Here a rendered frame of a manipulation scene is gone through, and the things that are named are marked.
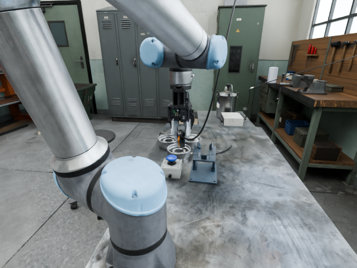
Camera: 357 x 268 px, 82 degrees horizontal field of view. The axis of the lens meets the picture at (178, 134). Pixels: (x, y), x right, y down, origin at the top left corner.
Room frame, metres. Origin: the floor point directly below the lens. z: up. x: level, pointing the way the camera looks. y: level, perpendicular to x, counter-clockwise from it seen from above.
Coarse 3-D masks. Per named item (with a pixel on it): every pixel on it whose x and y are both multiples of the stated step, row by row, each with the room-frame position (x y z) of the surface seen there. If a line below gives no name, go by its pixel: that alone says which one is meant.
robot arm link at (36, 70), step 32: (0, 0) 0.29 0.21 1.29; (32, 0) 0.32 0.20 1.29; (0, 32) 0.29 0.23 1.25; (32, 32) 0.31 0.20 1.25; (0, 64) 0.31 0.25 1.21; (32, 64) 0.31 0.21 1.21; (64, 64) 0.36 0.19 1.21; (32, 96) 0.31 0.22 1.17; (64, 96) 0.34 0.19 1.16; (64, 128) 0.33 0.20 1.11; (64, 160) 0.34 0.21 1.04; (96, 160) 0.35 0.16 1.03; (64, 192) 0.37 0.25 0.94
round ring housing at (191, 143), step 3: (192, 135) 0.98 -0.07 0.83; (195, 135) 0.97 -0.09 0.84; (198, 138) 0.95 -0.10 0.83; (186, 141) 0.88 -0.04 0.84; (189, 141) 0.88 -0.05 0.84; (192, 141) 0.91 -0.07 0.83; (195, 141) 0.88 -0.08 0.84; (198, 141) 0.89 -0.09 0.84; (186, 144) 0.88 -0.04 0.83; (189, 144) 0.88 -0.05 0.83; (192, 144) 0.88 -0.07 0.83; (195, 144) 0.88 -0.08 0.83; (192, 147) 0.88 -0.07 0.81
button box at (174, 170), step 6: (168, 162) 0.67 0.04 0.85; (174, 162) 0.67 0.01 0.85; (180, 162) 0.68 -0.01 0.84; (162, 168) 0.64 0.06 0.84; (168, 168) 0.64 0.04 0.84; (174, 168) 0.64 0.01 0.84; (180, 168) 0.65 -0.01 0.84; (168, 174) 0.64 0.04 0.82; (174, 174) 0.63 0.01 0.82; (180, 174) 0.65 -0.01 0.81
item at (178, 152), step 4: (172, 144) 0.85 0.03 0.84; (176, 144) 0.86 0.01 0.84; (168, 148) 0.83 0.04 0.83; (176, 148) 0.83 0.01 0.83; (180, 148) 0.83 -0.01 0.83; (188, 148) 0.83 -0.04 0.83; (168, 152) 0.78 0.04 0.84; (176, 152) 0.83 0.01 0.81; (180, 152) 0.83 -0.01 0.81; (188, 152) 0.78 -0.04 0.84; (176, 156) 0.76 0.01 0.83; (180, 156) 0.76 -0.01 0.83; (184, 156) 0.76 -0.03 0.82; (188, 156) 0.78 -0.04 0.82; (184, 160) 0.77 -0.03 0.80
